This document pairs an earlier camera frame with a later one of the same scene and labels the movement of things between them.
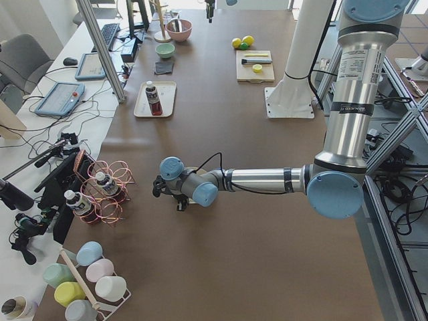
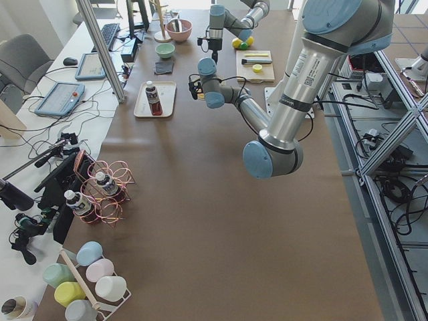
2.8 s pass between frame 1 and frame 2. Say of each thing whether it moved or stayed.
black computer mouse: stayed
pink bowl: stayed
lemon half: stayed
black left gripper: moved
